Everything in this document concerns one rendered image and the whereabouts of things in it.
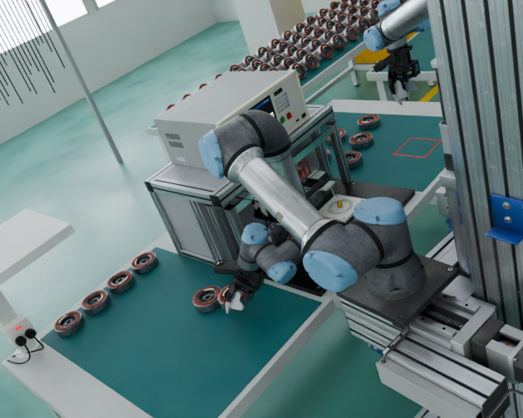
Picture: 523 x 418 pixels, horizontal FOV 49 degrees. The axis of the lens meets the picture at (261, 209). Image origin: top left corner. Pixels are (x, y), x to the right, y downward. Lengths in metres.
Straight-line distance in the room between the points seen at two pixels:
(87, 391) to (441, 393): 1.18
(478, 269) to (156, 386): 1.04
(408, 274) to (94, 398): 1.11
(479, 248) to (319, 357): 1.52
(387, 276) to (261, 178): 0.38
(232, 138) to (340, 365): 1.57
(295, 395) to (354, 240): 1.51
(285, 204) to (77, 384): 1.08
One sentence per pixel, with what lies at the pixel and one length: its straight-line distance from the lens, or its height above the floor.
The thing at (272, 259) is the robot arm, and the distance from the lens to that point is 1.67.
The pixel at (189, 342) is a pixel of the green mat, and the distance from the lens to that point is 2.02.
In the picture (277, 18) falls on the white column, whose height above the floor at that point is 0.68.
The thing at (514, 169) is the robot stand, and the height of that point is 1.35.
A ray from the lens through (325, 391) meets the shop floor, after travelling 2.70.
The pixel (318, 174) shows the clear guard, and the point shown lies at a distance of 2.02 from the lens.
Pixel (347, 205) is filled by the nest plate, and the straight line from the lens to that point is 2.33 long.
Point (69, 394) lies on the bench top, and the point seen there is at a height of 0.75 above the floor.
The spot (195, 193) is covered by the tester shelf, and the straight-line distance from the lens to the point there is 2.07.
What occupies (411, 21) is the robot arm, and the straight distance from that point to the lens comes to 1.76.
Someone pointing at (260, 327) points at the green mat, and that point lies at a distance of 1.95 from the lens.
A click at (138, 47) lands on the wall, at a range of 9.35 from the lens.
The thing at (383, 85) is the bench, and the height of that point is 0.65.
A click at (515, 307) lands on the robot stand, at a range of 1.52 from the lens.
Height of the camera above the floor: 2.00
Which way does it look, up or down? 29 degrees down
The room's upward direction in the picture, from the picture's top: 20 degrees counter-clockwise
